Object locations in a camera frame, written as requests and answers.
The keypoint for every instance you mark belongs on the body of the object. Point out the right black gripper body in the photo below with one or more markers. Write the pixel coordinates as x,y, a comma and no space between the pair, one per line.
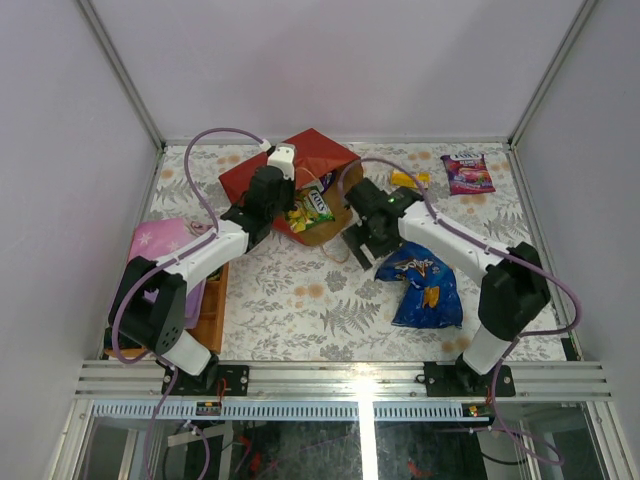
378,245

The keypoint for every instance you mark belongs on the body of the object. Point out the purple pink cloth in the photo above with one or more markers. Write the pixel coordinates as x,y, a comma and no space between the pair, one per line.
154,239

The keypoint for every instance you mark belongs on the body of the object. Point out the blue silver chips bag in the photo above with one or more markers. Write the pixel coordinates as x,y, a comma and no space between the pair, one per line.
431,300

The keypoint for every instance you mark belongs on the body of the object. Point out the red paper bag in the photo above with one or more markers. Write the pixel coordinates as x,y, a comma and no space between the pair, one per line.
316,155

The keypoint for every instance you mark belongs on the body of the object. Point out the wooden tray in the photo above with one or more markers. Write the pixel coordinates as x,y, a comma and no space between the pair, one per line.
208,329

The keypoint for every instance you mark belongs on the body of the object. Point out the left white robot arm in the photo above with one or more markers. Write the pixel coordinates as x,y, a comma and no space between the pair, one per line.
149,306

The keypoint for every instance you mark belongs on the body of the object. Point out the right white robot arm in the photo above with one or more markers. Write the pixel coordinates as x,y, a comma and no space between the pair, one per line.
513,290

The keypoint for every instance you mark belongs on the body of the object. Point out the green candy bag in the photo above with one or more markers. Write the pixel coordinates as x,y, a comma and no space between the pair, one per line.
310,209

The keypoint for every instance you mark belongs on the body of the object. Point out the yellow snack bag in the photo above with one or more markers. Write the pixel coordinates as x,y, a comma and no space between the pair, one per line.
414,180

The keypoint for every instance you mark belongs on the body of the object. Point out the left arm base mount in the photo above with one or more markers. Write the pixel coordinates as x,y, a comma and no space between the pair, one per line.
219,380

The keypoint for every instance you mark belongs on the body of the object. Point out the aluminium front rail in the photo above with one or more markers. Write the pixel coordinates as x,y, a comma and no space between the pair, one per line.
556,381

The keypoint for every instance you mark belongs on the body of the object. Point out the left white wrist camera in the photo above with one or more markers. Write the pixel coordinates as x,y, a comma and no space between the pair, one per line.
282,156

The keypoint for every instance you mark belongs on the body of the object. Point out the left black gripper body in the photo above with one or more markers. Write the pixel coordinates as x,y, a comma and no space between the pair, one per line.
282,195

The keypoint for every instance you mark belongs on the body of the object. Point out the purple candy bag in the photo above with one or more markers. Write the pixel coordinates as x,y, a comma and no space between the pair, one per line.
327,180
467,174

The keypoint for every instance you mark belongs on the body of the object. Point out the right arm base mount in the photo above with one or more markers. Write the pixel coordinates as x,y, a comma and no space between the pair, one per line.
457,380

